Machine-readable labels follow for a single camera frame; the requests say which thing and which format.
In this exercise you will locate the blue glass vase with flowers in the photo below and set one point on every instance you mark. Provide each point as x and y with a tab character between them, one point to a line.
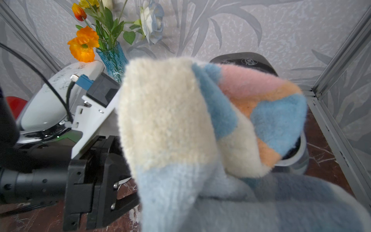
102	31

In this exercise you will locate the colourful striped cloth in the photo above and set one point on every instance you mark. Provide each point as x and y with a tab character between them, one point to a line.
201	141

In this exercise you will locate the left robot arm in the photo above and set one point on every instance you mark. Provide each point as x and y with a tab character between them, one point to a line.
8	127

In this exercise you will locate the black coffee machine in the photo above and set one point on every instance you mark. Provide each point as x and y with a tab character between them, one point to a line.
252	62

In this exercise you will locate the red coffee machine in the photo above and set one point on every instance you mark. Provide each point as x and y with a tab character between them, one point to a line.
16	105

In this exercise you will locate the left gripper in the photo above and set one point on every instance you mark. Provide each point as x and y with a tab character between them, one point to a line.
43	174

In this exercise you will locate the white coffee machine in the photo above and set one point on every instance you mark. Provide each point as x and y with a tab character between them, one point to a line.
44	117

